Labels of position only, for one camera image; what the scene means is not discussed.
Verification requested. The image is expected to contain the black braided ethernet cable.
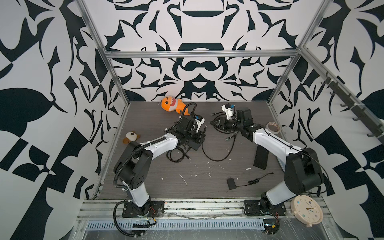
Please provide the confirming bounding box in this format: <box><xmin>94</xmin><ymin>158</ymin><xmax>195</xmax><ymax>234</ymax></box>
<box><xmin>201</xmin><ymin>110</ymin><xmax>241</xmax><ymax>163</ymax></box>

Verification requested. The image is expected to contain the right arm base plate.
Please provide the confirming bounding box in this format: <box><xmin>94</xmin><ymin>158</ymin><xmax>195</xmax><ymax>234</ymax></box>
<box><xmin>243</xmin><ymin>200</ymin><xmax>287</xmax><ymax>217</ymax></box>

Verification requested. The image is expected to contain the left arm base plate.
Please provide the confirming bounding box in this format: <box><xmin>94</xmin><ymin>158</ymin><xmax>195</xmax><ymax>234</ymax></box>
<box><xmin>122</xmin><ymin>200</ymin><xmax>165</xmax><ymax>218</ymax></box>

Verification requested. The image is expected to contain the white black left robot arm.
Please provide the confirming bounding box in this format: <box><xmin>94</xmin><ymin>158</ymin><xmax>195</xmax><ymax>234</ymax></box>
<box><xmin>113</xmin><ymin>115</ymin><xmax>205</xmax><ymax>208</ymax></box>

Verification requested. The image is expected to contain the grey wall hook rail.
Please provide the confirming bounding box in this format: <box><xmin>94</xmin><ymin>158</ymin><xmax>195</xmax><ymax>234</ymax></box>
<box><xmin>322</xmin><ymin>72</ymin><xmax>384</xmax><ymax>145</ymax></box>

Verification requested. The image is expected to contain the orange plush fish toy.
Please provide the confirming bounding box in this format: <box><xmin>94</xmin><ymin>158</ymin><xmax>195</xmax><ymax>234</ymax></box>
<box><xmin>161</xmin><ymin>96</ymin><xmax>186</xmax><ymax>114</ymax></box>

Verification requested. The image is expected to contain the small brown plush toy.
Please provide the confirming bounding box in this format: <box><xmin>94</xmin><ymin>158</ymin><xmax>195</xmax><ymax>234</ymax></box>
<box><xmin>123</xmin><ymin>131</ymin><xmax>141</xmax><ymax>144</ymax></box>

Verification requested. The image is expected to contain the aluminium frame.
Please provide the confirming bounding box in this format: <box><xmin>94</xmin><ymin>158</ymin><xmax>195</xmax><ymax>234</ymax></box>
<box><xmin>79</xmin><ymin>1</ymin><xmax>384</xmax><ymax>203</ymax></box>

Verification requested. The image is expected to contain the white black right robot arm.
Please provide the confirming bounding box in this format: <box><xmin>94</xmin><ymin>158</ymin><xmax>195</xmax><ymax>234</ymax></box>
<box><xmin>210</xmin><ymin>104</ymin><xmax>325</xmax><ymax>209</ymax></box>

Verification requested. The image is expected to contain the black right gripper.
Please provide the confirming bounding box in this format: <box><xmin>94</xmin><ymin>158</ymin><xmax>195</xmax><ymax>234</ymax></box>
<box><xmin>210</xmin><ymin>117</ymin><xmax>245</xmax><ymax>133</ymax></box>

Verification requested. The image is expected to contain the white double-sided tape roll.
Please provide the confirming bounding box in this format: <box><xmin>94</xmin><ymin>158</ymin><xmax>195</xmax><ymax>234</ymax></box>
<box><xmin>266</xmin><ymin>122</ymin><xmax>281</xmax><ymax>135</ymax></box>

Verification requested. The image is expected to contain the cream round wall clock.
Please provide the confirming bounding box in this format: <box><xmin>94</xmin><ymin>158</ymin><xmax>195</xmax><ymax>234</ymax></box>
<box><xmin>291</xmin><ymin>195</ymin><xmax>324</xmax><ymax>228</ymax></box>

